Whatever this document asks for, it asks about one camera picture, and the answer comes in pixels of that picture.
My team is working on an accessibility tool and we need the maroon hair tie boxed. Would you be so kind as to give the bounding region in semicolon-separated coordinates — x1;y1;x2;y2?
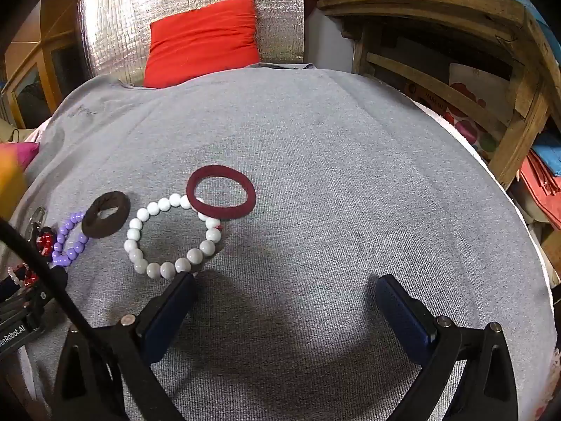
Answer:
186;164;257;221

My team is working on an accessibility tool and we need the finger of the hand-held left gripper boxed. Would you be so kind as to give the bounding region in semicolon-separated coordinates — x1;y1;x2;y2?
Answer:
41;267;69;304

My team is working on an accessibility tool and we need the purple bead bracelet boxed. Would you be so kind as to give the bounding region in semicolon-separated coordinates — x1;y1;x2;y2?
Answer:
50;211;90;268

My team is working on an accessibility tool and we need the wooden cabinet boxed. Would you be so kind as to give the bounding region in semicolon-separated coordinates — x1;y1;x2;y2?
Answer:
0;0;93;130

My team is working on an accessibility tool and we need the blue cloth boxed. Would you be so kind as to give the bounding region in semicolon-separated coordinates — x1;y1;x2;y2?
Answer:
529;131;561;177

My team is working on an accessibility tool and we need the orange box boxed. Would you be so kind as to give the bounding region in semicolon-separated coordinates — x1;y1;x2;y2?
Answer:
0;144;28;221

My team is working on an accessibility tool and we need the dotted white paper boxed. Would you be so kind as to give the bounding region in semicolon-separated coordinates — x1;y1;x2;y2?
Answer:
442;63;514;161

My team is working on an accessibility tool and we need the silver bangle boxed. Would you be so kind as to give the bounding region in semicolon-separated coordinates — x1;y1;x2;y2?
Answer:
25;206;49;243

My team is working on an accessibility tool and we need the white mattress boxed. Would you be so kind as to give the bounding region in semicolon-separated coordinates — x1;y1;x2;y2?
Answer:
410;95;554;292

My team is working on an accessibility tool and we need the red pillow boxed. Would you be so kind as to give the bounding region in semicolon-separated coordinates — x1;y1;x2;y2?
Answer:
143;0;262;89

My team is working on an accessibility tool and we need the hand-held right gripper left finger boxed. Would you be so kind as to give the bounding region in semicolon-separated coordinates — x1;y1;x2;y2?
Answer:
53;272;198;421

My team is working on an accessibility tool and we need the grey cloth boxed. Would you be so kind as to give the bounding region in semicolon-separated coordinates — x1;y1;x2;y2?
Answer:
9;68;559;421

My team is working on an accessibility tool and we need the wooden shelf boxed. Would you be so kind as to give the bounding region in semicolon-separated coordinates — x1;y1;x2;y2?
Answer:
316;0;561;190

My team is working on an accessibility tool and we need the silver foil mat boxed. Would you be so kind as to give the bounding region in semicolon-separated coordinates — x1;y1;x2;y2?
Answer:
77;0;306;86

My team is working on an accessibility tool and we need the red and white bead bracelet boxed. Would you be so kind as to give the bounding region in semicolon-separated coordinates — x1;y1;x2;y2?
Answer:
6;263;41;289

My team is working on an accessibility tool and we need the pink pillow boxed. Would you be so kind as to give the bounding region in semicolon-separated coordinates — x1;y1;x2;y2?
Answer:
15;142;41;170

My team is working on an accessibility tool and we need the black cable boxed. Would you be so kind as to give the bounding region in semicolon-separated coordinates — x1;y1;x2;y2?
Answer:
0;218;129;421

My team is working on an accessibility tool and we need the dark brown hair tie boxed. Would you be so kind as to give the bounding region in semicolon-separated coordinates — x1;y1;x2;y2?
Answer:
82;191;131;240

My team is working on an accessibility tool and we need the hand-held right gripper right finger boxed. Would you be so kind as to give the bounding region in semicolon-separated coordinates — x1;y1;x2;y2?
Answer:
374;274;520;421

